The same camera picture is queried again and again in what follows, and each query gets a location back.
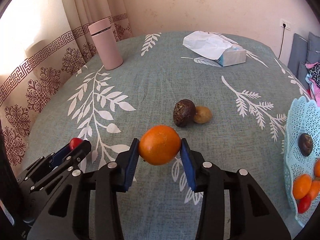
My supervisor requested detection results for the red cherry tomato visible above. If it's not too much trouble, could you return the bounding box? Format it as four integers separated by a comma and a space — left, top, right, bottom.
69, 138, 83, 151

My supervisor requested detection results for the small orange mandarin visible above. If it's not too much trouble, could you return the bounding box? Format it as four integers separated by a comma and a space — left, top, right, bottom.
292, 174, 312, 200

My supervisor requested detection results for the dark brown passion fruit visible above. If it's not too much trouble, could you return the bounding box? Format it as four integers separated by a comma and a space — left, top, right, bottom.
298, 133, 313, 157

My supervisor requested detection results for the large orange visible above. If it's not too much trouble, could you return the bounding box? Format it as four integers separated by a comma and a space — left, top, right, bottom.
138, 125, 181, 166

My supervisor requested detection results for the small brown kiwi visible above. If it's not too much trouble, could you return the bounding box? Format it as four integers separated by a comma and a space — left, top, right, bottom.
193, 106, 213, 124

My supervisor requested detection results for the light blue lattice basket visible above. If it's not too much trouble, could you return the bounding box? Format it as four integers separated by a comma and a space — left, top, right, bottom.
284, 96, 319, 227

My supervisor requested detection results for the teal leaf-pattern tablecloth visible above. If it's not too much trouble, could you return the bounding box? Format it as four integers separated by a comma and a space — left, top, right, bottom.
23, 32, 308, 236

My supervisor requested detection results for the patterned beige curtain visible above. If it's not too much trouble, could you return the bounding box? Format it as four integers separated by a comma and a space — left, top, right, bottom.
1, 0, 132, 174

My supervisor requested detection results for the pink thermos bottle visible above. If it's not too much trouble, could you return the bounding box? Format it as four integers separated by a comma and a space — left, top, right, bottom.
88, 18, 123, 70

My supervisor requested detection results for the leopard print garment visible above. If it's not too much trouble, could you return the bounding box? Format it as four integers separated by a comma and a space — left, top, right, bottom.
309, 63, 320, 87

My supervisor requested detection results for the tissue pack with white tissue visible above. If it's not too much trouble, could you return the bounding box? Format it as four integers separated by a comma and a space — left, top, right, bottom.
182, 31, 247, 67

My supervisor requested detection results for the grey-blue cushion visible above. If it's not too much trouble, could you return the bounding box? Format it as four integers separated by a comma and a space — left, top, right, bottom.
306, 32, 320, 64
287, 33, 308, 77

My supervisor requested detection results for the black power cable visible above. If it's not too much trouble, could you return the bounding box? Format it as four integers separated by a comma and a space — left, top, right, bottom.
278, 24, 286, 60

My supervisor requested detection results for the white wall socket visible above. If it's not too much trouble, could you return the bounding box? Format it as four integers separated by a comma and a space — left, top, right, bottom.
280, 19, 291, 31

